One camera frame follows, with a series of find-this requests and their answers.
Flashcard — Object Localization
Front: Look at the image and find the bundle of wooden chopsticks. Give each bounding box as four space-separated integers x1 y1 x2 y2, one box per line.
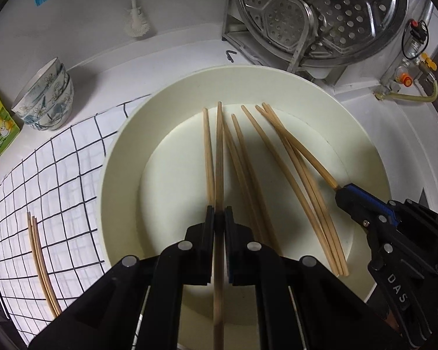
26 211 62 319

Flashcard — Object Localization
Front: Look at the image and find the black cable loop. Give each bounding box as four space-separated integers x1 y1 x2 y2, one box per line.
402 20 429 61

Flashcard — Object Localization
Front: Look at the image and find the white bottle brush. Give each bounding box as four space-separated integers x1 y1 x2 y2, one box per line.
123 0 152 38

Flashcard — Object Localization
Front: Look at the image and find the grey gas valve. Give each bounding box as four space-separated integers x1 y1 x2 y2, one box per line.
380 64 417 93

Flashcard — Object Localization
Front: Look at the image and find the yellow gas hose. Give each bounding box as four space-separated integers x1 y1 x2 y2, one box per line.
375 76 438 103

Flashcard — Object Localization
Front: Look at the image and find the floral porcelain bowl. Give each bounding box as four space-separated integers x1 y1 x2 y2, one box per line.
11 57 67 115
20 71 72 123
27 78 75 131

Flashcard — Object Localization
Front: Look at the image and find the heap of wooden chopsticks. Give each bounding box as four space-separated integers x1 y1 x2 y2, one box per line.
202 105 350 277

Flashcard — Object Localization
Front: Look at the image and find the wooden chopstick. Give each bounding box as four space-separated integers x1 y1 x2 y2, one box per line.
261 103 340 191
212 101 226 350

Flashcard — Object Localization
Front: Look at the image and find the cream round basin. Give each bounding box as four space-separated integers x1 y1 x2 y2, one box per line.
98 65 392 350

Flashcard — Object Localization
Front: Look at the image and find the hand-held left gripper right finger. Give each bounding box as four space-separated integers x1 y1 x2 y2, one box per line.
223 206 398 350

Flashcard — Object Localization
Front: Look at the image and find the white black checked cloth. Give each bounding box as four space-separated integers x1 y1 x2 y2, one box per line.
0 95 152 347

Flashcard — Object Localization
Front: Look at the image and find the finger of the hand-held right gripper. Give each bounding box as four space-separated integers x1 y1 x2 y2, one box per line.
345 185 402 228
335 190 384 232

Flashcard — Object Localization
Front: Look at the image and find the perforated steel steamer tray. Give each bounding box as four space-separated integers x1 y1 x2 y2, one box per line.
237 0 409 68

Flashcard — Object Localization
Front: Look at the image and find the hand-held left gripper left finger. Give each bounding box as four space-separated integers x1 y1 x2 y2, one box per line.
27 206 216 350

